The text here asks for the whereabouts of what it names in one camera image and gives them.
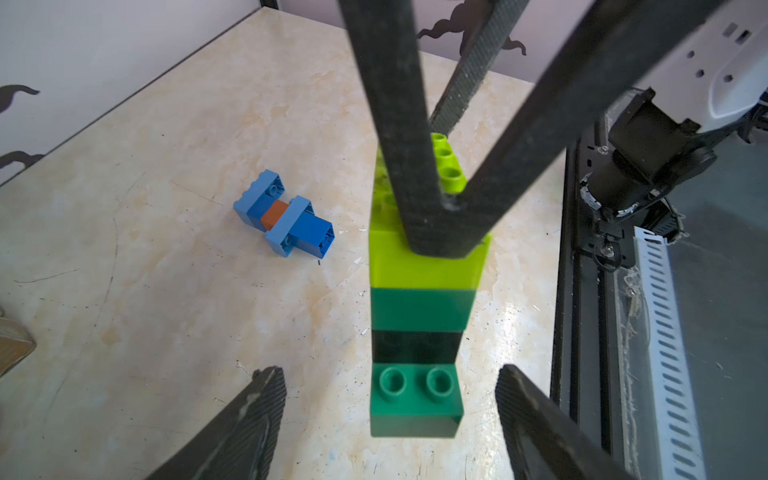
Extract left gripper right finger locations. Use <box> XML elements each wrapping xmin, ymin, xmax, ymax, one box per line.
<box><xmin>495</xmin><ymin>364</ymin><xmax>632</xmax><ymax>480</ymax></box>

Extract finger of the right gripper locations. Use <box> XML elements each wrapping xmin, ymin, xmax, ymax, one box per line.
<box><xmin>430</xmin><ymin>0</ymin><xmax>528</xmax><ymax>136</ymax></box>
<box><xmin>340</xmin><ymin>1</ymin><xmax>717</xmax><ymax>259</ymax></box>

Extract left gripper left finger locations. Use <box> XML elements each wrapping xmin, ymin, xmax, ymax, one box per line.
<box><xmin>149</xmin><ymin>366</ymin><xmax>287</xmax><ymax>479</ymax></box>

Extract dark green long lego brick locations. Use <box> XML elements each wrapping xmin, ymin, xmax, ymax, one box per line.
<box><xmin>369</xmin><ymin>363</ymin><xmax>464</xmax><ymax>438</ymax></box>

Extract black lego brick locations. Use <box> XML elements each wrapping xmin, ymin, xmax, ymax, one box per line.
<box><xmin>371</xmin><ymin>330</ymin><xmax>463</xmax><ymax>364</ymax></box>

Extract dark green square lego brick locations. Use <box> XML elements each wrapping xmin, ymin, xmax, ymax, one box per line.
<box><xmin>371</xmin><ymin>288</ymin><xmax>476</xmax><ymax>332</ymax></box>

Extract light blue long lego brick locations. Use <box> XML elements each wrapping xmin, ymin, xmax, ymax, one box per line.
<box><xmin>265</xmin><ymin>196</ymin><xmax>314</xmax><ymax>257</ymax></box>

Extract orange brown lego brick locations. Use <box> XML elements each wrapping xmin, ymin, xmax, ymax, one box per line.
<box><xmin>260</xmin><ymin>200</ymin><xmax>289</xmax><ymax>231</ymax></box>

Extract lime green long lego brick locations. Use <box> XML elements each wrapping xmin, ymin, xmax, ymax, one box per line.
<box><xmin>369</xmin><ymin>151</ymin><xmax>492</xmax><ymax>290</ymax></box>

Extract blue square lego brick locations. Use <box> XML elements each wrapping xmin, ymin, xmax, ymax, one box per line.
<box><xmin>289</xmin><ymin>212</ymin><xmax>335</xmax><ymax>259</ymax></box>

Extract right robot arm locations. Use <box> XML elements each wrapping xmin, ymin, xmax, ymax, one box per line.
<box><xmin>340</xmin><ymin>1</ymin><xmax>767</xmax><ymax>259</ymax></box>

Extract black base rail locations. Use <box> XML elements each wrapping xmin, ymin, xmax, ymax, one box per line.
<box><xmin>550</xmin><ymin>120</ymin><xmax>635</xmax><ymax>463</ymax></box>

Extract white cable duct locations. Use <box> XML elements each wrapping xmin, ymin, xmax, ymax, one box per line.
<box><xmin>634</xmin><ymin>227</ymin><xmax>706</xmax><ymax>479</ymax></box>

